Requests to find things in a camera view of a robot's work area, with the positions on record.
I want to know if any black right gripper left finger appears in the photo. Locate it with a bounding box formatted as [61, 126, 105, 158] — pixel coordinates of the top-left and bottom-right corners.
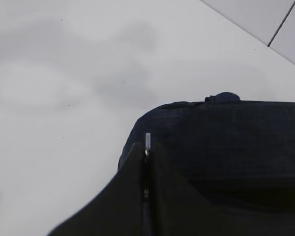
[50, 143, 144, 236]

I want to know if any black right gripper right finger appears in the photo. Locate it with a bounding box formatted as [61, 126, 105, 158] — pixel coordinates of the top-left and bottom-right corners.
[149, 145, 295, 236]

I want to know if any navy blue fabric bag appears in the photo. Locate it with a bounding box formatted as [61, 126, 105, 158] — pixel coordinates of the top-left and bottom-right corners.
[118, 92, 295, 213]

